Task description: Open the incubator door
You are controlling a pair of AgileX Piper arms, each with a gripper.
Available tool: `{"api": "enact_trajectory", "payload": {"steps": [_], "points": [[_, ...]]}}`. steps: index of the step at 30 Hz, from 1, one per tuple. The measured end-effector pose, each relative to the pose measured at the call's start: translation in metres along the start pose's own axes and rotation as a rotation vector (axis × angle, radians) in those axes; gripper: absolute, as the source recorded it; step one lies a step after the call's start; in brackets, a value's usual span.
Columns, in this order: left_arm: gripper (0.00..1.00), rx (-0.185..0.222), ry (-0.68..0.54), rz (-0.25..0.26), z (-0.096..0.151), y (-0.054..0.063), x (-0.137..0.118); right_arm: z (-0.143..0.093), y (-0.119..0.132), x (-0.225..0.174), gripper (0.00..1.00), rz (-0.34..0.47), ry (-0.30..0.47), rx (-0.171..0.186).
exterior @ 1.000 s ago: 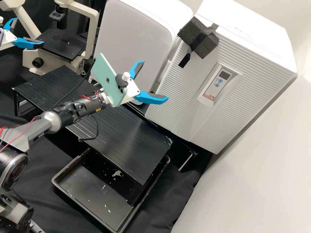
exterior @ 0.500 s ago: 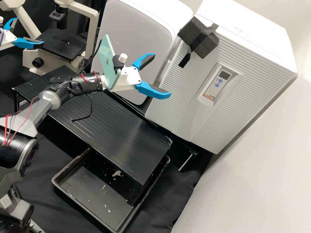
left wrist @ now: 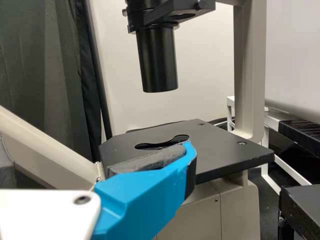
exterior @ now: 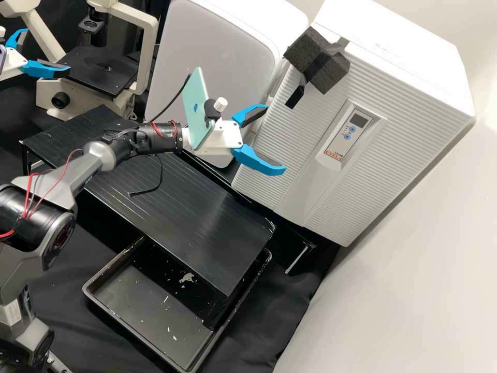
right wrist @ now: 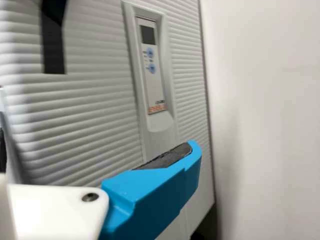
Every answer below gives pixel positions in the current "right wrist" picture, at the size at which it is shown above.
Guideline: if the incubator door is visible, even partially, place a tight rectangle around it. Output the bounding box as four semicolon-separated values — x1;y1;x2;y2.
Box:
0;0;216;240

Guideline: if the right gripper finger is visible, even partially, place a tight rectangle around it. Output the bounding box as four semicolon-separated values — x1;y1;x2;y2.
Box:
98;139;202;240

